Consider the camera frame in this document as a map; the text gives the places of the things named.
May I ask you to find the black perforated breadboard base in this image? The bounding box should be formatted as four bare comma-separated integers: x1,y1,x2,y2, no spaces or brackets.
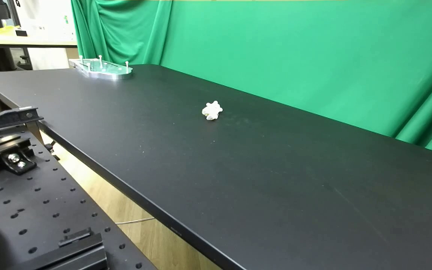
0,130,158,270

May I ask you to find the black metal rail bracket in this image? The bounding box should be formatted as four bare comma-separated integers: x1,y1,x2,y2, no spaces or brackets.
0,104,44,140

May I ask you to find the green fabric backdrop curtain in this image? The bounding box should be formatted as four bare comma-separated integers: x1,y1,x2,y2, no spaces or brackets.
69,0,432,160

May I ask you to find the black mount block with bolt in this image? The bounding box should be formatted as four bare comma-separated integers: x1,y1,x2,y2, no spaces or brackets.
0,146,39,175

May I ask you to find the small white toy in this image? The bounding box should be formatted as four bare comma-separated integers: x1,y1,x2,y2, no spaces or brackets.
201,98,225,122

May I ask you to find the green plate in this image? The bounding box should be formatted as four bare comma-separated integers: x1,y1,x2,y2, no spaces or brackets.
69,53,135,77

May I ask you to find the white cabinet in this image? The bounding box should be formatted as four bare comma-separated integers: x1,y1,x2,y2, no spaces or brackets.
14,0,80,71

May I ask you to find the light wooden desk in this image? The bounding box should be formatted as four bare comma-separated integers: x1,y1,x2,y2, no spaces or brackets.
0,25,80,49

